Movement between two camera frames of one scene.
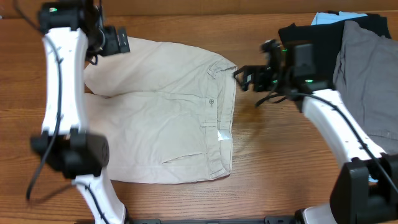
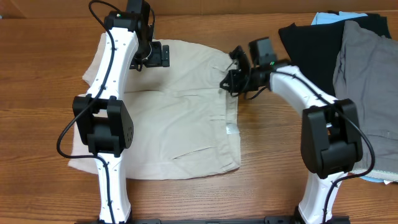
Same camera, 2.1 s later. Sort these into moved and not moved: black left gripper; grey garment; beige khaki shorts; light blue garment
Moved: beige khaki shorts; black left gripper
Not moved: light blue garment; grey garment
